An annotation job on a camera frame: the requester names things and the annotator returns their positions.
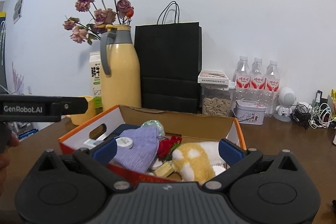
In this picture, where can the yellow thermos jug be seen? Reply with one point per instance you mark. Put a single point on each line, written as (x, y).
(120, 71)

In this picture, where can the clear seed storage container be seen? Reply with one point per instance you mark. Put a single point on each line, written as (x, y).
(217, 99)

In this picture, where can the white milk carton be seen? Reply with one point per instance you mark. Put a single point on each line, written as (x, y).
(95, 66)

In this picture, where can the white printed tin box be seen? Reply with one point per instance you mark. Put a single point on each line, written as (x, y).
(249, 112)

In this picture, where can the person's left hand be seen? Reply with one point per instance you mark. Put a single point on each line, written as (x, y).
(5, 161)

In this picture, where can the white astronaut figurine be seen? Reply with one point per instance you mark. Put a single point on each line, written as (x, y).
(286, 99)

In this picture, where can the yellow white plush toy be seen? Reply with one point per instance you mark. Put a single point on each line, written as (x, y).
(198, 162)

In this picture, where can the small white booklet box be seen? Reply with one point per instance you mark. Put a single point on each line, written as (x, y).
(213, 78)

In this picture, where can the water bottle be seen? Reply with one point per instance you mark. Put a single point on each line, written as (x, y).
(272, 85)
(242, 79)
(257, 80)

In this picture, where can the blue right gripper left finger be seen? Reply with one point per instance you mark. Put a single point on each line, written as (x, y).
(96, 152)

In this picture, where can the middle water bottle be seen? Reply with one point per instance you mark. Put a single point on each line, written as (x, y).
(257, 80)

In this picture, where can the white capped plastic jar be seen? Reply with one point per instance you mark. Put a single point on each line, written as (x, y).
(124, 143)

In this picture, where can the right water bottle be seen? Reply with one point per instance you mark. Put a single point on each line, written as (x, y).
(272, 85)

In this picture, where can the white wall poster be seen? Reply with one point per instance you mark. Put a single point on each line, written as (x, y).
(18, 8)

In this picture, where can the left water bottle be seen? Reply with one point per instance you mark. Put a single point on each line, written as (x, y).
(242, 79)

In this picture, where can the purple knitted cloth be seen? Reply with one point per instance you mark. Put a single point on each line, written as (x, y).
(144, 151)

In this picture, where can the small wooden block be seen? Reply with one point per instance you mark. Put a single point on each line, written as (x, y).
(164, 171)

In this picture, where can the orange cardboard box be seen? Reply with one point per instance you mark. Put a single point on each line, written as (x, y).
(192, 128)

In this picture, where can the iridescent plastic ball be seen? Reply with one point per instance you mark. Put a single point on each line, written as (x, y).
(157, 124)

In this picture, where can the dried pink rose bouquet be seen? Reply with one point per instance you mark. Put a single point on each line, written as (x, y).
(103, 13)

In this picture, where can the red artificial rose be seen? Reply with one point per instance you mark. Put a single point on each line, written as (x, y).
(167, 146)

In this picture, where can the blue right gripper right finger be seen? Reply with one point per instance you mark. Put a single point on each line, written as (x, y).
(235, 156)

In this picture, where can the black paper shopping bag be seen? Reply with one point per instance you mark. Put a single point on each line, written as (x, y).
(170, 59)

